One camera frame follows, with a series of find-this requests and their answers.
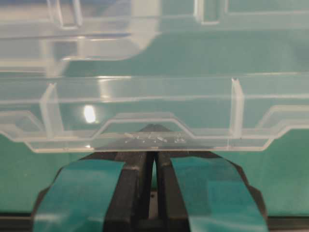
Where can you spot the left gripper black right finger teal tape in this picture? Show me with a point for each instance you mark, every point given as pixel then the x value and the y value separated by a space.
pixel 199 191

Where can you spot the left gripper black left finger teal tape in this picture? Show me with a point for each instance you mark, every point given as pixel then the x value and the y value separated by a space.
pixel 108 190

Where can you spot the clear plastic box lid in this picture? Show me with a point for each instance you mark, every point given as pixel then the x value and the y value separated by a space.
pixel 99 75

